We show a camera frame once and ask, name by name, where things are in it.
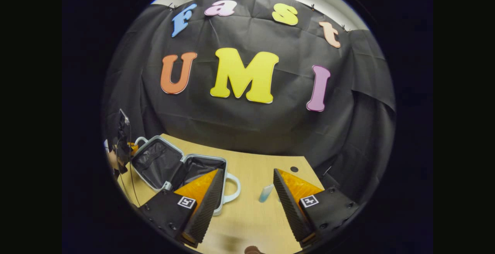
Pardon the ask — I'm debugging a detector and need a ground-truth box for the pale blue skincare tube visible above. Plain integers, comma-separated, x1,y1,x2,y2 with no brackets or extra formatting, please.
258,184,274,203

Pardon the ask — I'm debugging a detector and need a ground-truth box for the dark tripod stand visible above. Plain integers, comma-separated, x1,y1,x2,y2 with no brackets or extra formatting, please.
117,109,131,131

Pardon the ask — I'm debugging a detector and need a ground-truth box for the black backdrop cloth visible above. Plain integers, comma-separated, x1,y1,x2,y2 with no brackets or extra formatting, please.
101,0,396,204

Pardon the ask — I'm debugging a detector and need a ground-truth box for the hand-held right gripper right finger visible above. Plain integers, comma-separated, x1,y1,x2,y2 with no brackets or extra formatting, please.
273,168,360,248

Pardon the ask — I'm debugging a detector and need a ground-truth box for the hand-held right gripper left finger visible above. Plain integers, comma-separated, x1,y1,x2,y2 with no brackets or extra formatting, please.
138,169,225,249

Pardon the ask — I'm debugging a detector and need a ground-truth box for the light blue suitcase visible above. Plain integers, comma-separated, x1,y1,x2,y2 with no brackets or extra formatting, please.
131,135,241,216

